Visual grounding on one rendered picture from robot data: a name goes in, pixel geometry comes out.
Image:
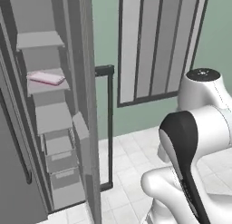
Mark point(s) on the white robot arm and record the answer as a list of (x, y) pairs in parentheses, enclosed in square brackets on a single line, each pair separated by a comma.
[(208, 118)]

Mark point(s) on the grey freezer door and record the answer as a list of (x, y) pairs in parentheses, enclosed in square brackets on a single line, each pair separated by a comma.
[(89, 82)]

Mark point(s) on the grey door bin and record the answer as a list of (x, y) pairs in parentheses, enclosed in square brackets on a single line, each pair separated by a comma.
[(81, 134)]

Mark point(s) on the grey fridge door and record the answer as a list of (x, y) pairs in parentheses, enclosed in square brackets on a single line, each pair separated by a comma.
[(15, 185)]

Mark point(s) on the grey fridge shelf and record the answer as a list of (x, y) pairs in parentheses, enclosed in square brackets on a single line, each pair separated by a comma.
[(53, 117), (39, 39), (48, 88)]

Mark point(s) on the dark framed window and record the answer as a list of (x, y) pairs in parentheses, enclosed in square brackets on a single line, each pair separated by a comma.
[(151, 46)]

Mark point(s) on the grey fridge drawer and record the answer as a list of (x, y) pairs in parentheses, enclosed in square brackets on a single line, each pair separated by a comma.
[(60, 156), (66, 185)]

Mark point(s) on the grey fridge body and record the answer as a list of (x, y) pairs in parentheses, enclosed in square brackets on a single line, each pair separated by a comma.
[(36, 10)]

